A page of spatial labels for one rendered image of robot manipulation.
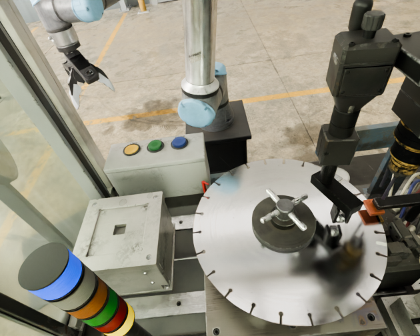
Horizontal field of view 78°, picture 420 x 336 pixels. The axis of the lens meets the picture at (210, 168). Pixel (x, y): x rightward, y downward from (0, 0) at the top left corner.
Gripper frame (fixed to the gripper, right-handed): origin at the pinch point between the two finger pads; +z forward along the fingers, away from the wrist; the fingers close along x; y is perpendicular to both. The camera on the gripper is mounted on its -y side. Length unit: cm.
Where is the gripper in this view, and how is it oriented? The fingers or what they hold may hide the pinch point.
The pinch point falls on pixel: (97, 101)
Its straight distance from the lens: 106.0
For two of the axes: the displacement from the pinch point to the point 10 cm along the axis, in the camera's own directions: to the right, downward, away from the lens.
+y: -6.7, -4.8, 5.7
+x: -7.3, 5.5, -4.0
